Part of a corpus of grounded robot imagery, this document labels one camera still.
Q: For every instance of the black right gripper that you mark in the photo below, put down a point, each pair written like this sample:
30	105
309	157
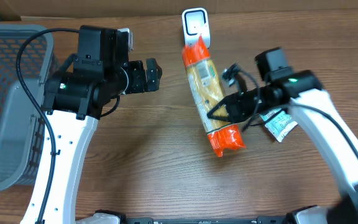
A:
239	104

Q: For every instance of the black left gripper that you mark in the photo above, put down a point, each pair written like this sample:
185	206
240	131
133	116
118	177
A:
138	76

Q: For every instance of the red spaghetti packet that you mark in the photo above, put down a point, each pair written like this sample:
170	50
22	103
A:
207	93

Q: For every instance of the teal snack packet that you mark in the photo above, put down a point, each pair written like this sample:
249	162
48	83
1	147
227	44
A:
278	123

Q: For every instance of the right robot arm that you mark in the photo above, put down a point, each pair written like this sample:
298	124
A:
303	97

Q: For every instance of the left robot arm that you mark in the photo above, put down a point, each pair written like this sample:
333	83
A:
74	97

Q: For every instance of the white barcode scanner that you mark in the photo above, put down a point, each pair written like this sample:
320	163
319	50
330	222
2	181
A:
195	24

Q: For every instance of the grey plastic basket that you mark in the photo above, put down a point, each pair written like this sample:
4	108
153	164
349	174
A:
21	129

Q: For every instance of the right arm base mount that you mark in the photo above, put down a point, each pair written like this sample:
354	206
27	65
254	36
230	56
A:
308	215

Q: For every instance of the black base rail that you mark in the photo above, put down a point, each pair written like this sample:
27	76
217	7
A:
258	220

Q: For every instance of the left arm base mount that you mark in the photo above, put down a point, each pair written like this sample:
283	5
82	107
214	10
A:
104	217

